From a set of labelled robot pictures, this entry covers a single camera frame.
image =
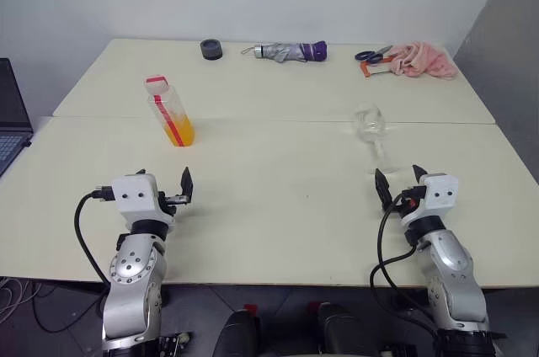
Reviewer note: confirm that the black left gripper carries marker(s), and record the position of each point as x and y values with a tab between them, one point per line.
173	200

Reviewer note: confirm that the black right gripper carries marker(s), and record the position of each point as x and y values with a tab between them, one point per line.
407	199

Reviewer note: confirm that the plastic bottle with orange juice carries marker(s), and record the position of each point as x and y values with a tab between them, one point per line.
174	121

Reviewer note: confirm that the clear wine glass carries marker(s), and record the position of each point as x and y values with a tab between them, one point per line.
370	123

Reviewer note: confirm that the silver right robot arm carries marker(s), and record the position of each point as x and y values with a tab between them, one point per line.
459	273

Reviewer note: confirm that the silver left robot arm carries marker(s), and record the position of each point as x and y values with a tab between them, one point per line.
130	273

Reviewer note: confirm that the orange framed hand saw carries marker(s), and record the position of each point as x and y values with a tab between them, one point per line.
372	68

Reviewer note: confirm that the pink cloth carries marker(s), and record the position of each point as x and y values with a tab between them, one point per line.
425	60

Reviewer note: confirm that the dark rounded shape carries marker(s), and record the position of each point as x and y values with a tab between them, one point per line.
238	334
341	331

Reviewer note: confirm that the dark laptop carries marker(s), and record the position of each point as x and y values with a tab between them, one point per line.
10	121

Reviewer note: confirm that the folded grey purple umbrella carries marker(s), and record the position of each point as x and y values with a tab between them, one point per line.
290	51

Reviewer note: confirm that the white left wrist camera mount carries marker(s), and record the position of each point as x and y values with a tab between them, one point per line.
135	197

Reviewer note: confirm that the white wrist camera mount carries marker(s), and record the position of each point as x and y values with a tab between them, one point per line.
438	199
135	197

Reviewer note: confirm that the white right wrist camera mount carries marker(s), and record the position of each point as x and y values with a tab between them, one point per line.
438	199

